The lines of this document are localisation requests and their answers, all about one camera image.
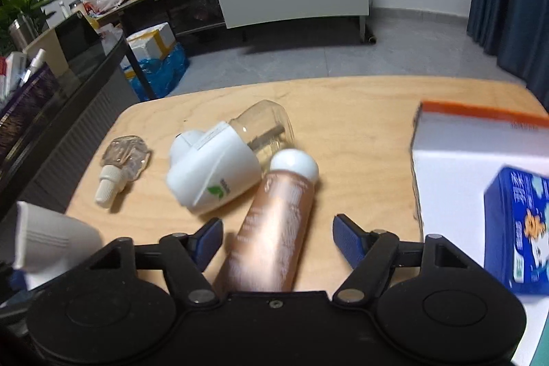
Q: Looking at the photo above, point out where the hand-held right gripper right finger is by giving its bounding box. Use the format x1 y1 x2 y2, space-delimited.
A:
334 214 485 305

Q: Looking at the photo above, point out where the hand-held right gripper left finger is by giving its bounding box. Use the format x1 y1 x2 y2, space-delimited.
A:
64 218 224 304

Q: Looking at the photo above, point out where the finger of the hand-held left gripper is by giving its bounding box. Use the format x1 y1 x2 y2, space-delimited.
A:
6 268 29 292

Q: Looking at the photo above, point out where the white plug-in diffuser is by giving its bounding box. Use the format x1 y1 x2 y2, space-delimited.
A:
13 201 104 290

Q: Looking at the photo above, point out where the copper cream tube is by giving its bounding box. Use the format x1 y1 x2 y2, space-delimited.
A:
213 149 320 293

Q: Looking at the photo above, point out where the clear glass refill bottle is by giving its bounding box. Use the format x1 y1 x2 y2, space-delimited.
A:
95 134 153 209

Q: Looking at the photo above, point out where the blue cartoon tin box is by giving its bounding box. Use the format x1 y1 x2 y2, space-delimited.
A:
484 166 549 296

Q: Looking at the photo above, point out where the green cartoon bandage box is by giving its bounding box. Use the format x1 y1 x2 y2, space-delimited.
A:
528 338 549 366

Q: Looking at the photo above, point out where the white mosquito repellent heater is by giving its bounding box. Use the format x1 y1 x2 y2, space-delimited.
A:
166 100 297 216

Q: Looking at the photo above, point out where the purple patterned tray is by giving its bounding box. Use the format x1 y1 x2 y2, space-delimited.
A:
0 61 61 161

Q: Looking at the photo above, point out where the blue plastic bag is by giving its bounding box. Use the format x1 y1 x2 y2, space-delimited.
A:
122 44 192 101

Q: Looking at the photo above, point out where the pile of medicine boxes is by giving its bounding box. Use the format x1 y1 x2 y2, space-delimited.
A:
0 51 29 101

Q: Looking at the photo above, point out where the white and yellow carton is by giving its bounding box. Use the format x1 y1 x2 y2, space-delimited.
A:
124 23 177 60

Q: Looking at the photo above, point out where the clear spray bottle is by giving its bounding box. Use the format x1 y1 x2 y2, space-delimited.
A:
19 49 47 86

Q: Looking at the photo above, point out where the beige box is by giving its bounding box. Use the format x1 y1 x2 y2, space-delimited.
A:
23 29 72 78

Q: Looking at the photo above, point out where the large green plant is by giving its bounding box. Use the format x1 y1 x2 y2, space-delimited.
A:
0 0 61 49

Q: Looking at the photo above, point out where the blue curtain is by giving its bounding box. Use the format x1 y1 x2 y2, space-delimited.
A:
467 0 549 110

